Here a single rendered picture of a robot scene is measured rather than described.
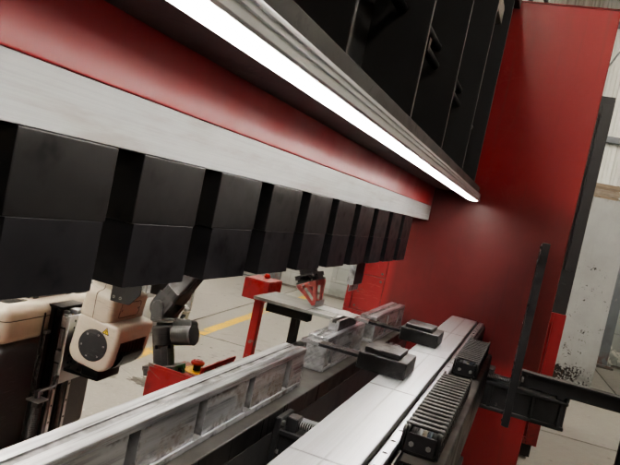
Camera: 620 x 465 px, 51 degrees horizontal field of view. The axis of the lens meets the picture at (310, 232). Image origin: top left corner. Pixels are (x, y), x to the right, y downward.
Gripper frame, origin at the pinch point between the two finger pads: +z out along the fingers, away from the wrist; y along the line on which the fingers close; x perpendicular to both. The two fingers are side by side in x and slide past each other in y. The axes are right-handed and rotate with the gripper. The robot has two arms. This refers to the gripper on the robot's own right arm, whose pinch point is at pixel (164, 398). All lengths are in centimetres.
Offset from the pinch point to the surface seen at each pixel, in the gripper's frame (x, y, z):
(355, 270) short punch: 32, 47, -32
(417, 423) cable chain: -58, 80, -11
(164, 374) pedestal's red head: -4.3, 2.8, -7.4
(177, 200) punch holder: -79, 53, -45
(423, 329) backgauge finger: 32, 66, -15
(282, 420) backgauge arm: -26, 45, -2
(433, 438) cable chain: -59, 82, -9
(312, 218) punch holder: -25, 53, -45
